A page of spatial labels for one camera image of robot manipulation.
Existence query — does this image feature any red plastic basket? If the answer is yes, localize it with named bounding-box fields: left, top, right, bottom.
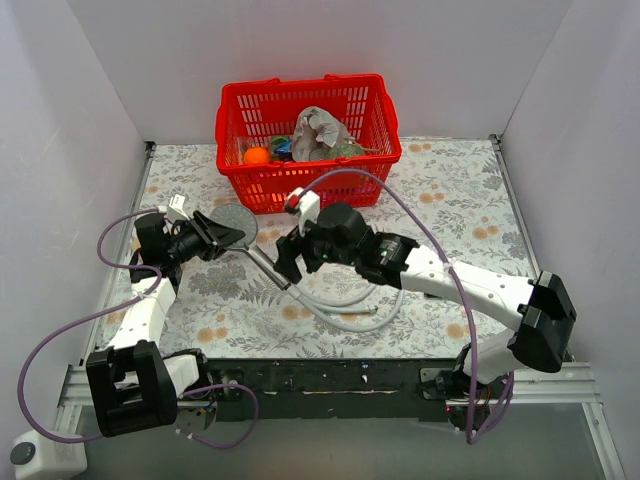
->
left=215, top=73, right=402, bottom=214

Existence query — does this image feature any orange ball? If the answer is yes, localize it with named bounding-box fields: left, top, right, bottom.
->
left=243, top=146, right=271, bottom=165

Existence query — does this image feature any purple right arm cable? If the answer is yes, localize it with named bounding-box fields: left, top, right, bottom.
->
left=284, top=168, right=516, bottom=445

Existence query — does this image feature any green glass item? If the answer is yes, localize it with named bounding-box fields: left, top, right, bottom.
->
left=326, top=142, right=381, bottom=160

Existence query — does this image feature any colourful small toy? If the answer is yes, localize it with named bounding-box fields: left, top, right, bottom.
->
left=269, top=135, right=293, bottom=162

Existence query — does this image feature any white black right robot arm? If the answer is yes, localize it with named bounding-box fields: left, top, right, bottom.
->
left=211, top=203, right=577, bottom=399

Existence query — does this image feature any aluminium frame rail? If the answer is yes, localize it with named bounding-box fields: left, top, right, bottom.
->
left=58, top=362, right=602, bottom=407

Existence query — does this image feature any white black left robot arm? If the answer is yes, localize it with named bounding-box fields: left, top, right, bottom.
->
left=86, top=210, right=246, bottom=437

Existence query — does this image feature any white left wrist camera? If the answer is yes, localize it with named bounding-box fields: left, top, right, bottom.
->
left=158, top=194, right=190, bottom=223

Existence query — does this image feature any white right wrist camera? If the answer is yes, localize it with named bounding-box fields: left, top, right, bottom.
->
left=284, top=188, right=321, bottom=235

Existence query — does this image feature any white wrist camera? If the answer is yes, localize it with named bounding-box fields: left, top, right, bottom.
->
left=284, top=188, right=321, bottom=235
left=158, top=194, right=190, bottom=223

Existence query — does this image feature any white box with knob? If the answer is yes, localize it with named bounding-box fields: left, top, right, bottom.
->
left=10, top=430, right=87, bottom=480

